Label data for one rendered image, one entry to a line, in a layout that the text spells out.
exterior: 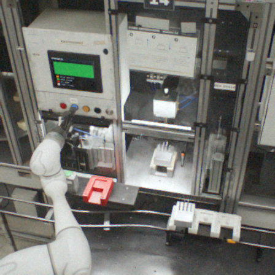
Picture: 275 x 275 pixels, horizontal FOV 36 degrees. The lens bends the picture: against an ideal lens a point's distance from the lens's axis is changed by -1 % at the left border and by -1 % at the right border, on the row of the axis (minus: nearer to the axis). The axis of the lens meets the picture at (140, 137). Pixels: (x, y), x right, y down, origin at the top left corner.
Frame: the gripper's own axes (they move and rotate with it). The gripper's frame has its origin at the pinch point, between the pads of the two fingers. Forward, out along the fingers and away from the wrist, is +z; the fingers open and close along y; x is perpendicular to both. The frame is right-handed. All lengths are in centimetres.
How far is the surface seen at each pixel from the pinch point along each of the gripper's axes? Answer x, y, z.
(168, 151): -44, -39, 24
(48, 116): 13.7, -5.3, 0.5
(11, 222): 80, -142, 27
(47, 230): 49, -142, 26
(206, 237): -73, -60, -15
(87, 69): -10.0, 24.4, 1.9
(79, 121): -3.3, -5.5, 0.2
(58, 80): 5.3, 16.2, 1.9
